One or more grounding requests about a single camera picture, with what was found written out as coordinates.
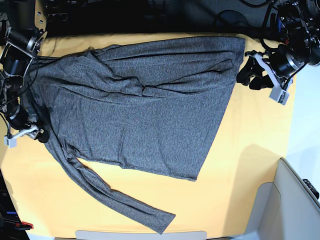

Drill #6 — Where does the grey tray edge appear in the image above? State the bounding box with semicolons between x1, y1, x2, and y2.
75;230;207;240

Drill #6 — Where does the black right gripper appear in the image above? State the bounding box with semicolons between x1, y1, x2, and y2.
4;101;52;143

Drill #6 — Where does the white plastic bin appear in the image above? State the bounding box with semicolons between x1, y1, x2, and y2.
242;158;320;240

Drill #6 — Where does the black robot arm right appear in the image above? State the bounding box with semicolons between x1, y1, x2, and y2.
0;0;49;148

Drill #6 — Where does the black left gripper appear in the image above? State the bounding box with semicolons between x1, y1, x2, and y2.
236;46;305;90

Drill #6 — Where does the black remote control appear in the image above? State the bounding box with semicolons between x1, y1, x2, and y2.
303;178;320;200

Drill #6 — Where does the black round chair base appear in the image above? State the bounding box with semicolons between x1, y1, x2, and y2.
213;10;249;27

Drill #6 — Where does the red black clamp left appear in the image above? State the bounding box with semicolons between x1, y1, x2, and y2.
14;221;34;231

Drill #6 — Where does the grey long-sleeve T-shirt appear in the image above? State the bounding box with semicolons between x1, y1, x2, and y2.
20;36;246;234

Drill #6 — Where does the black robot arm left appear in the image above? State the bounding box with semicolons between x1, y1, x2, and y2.
236;0;320;90

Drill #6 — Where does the black power strip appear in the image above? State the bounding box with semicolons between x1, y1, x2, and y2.
47;13;68;22

